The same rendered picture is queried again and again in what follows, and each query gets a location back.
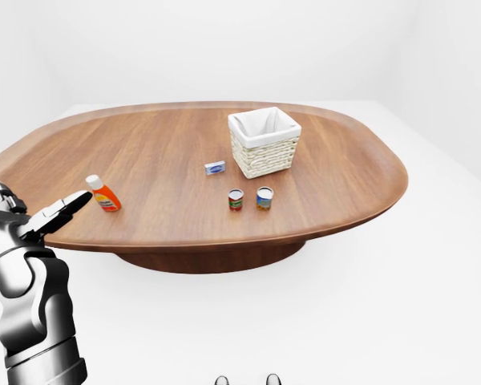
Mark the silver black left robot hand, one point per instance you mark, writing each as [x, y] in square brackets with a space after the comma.
[12, 222]

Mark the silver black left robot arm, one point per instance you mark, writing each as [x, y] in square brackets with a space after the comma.
[36, 313]

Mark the white woven basket with liner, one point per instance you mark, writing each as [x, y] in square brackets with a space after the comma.
[264, 144]

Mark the orange bottle with white cap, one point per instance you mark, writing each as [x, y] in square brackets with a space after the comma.
[106, 197]

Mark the round brown wooden table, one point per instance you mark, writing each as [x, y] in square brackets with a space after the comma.
[176, 188]

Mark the small blue white box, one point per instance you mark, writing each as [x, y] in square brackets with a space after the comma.
[215, 167]

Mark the red green labelled tin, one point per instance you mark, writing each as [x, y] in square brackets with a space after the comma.
[236, 200]

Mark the blue yellow labelled tin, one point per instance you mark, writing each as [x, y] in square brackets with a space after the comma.
[264, 198]

